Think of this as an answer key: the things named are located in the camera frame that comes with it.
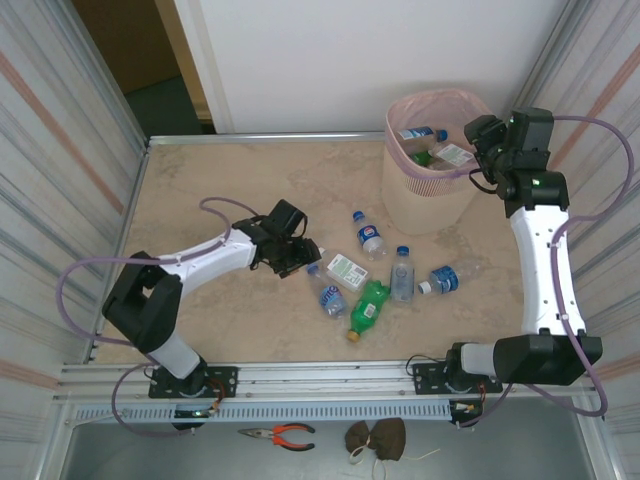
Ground lime label juice bottle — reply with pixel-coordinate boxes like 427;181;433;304
430;142;477;169

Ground clear bottle light blue label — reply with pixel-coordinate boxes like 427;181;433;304
305;263;350;320

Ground clear bottle red flower label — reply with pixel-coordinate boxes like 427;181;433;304
398;126;450;145

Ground short Pepsi label bottle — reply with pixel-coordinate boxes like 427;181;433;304
352;210;389;262

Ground pink plastic bin liner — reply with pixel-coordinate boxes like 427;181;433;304
384;88;494;182

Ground beige plastic waste bin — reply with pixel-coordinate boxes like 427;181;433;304
382;88;494;236

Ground white green label square bottle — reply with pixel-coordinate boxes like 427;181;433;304
315;247;371;294

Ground clear water bottle blue cap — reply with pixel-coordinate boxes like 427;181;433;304
389;244;417;305

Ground blue label white cap bottle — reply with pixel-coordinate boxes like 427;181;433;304
417;263;481;297

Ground corrugated metal side panel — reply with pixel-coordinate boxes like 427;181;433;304
0;0;151;480
504;0;640;480

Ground black controller board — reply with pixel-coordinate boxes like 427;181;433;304
448;399;484;429
172;407;219;431

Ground brown cloth bundle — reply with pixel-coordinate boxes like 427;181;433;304
344;417;407;462

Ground grey metal shelf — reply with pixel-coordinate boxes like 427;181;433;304
59;397;601;480

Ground brown wooden door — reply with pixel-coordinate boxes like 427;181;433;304
72;0;182;96

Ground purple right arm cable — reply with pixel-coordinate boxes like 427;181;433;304
452;114;635;431

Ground aluminium table edge rail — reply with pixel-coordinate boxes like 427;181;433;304
146;131;390;148

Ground long aluminium mounting rail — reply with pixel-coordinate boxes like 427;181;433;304
53;355;600;404

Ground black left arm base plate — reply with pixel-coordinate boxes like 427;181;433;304
148;366;239;400

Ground slotted grey cable duct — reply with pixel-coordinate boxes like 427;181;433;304
67;401;454;425

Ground aluminium side frame rail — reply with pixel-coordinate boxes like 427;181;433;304
82;142;152;364

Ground orange handled pliers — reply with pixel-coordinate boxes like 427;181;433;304
237;422;317;451

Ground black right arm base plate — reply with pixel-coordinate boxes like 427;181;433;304
410;357;504;396

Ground white door frame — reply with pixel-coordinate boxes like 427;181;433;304
153;0;235;135

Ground beige string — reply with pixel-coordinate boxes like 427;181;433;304
348;446;442;479

